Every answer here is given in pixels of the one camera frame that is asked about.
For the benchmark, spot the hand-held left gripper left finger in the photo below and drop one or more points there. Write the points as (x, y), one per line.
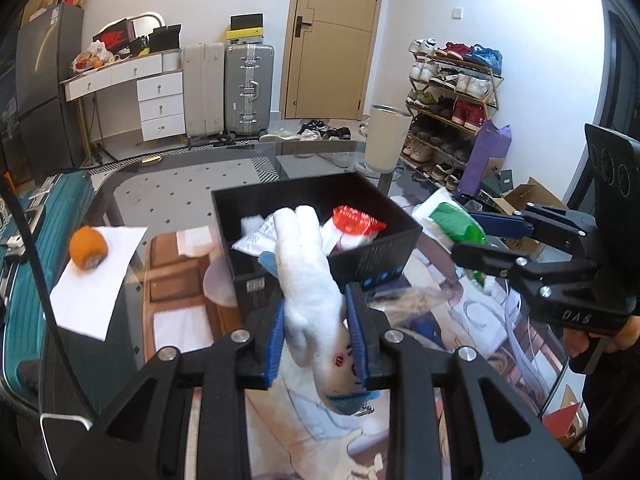
(275, 342)

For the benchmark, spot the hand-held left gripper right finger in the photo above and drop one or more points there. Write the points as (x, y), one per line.
(357, 337)

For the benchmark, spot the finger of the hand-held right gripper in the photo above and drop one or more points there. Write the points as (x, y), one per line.
(490, 257)
(500, 225)

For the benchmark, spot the green and white packet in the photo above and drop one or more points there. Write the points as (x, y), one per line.
(457, 227)

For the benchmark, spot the white plush toy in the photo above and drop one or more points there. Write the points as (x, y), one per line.
(307, 280)

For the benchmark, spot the black cardboard box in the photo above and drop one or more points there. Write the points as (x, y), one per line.
(380, 260)

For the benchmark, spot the white medicine packet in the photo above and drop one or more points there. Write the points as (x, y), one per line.
(255, 242)

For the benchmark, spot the red and white packet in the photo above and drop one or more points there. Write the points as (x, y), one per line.
(350, 227)

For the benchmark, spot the person's right hand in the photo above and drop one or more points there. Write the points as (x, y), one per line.
(575, 344)

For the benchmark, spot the open cardboard box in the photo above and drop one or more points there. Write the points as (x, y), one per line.
(530, 197)

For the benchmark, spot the clear bag of striped cloth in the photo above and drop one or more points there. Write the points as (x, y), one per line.
(415, 305)

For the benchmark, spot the purple paper bag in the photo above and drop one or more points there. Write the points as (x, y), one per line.
(487, 160)

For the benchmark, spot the printed table mat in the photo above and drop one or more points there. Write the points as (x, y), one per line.
(310, 440)

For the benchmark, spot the shoe rack with shoes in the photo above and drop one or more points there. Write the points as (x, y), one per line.
(450, 105)

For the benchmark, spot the red paper bag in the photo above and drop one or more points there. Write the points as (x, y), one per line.
(565, 425)

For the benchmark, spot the white trash bin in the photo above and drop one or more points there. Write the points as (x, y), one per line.
(385, 137)

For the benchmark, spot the white paper sheet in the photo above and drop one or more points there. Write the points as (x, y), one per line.
(95, 300)

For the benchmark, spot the black slippers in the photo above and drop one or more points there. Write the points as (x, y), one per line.
(337, 133)

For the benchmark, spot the white sneaker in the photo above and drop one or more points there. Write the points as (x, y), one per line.
(280, 135)

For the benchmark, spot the orange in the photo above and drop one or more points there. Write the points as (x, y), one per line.
(87, 248)

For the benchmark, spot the wooden door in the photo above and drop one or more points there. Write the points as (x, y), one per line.
(332, 45)

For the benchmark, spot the silver suitcase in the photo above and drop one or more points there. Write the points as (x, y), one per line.
(248, 90)

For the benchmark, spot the teal suitcase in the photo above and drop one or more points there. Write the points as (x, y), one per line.
(30, 270)

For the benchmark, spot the beige suitcase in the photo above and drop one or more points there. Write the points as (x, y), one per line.
(202, 90)

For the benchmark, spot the white desk with drawers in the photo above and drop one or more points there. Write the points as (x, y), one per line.
(160, 105)

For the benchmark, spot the black and yellow box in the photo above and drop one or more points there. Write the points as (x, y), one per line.
(245, 30)

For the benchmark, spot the black paper bag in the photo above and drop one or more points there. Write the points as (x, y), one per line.
(165, 39)

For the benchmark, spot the plastic bag of fruit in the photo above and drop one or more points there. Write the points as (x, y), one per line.
(90, 59)

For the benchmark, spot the grey refrigerator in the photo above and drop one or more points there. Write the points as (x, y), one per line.
(47, 90)

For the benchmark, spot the red and black shoebox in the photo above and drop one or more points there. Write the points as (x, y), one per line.
(112, 35)

